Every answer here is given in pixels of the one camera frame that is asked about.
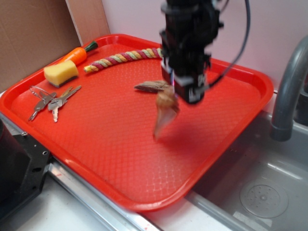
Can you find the brown cardboard panel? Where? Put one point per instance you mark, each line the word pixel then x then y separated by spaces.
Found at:
pixel 34 33

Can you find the silver key middle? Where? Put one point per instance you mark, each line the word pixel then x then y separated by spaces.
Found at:
pixel 53 106

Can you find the multicolour twisted rope toy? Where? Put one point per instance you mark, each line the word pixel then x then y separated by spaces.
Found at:
pixel 124 57

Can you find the silver key long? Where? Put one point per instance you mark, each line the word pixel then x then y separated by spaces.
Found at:
pixel 70 93

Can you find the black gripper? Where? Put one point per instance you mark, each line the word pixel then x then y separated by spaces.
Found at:
pixel 191 25

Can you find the orange toy carrot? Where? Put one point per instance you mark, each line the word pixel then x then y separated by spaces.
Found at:
pixel 79 54

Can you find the yellow sponge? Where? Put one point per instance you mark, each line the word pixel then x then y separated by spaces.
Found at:
pixel 60 73

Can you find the grey faucet spout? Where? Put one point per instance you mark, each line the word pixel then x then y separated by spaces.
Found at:
pixel 291 104

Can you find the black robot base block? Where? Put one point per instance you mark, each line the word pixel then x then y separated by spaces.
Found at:
pixel 23 166

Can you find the grey sink basin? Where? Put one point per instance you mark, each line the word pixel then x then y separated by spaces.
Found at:
pixel 258 184

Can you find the silver key left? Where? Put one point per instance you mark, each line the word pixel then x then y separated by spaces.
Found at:
pixel 45 99

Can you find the red plastic tray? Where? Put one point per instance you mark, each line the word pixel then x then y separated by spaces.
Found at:
pixel 104 131

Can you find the brown bark piece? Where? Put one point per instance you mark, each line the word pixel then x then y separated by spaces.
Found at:
pixel 152 86

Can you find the brown spiral seashell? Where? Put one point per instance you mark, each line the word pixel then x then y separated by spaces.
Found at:
pixel 167 110

